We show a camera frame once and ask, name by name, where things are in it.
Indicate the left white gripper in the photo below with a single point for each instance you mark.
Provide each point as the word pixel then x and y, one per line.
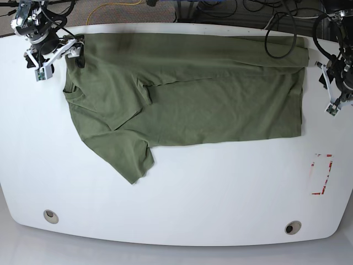
pixel 342 77

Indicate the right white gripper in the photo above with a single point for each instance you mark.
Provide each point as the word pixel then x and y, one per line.
pixel 66 47

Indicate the green T-shirt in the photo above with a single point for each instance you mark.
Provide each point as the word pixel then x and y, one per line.
pixel 136 91

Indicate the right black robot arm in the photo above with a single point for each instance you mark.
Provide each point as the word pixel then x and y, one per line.
pixel 48 37

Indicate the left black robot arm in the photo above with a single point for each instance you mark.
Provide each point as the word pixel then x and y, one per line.
pixel 340 15

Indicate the red tape marking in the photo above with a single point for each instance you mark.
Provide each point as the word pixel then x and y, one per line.
pixel 319 173

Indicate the right table cable grommet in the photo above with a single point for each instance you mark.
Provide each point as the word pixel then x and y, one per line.
pixel 293 227

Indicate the table cable grommet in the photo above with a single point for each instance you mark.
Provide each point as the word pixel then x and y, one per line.
pixel 50 216
pixel 293 227

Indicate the left table cable grommet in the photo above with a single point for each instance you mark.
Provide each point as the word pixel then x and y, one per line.
pixel 50 216

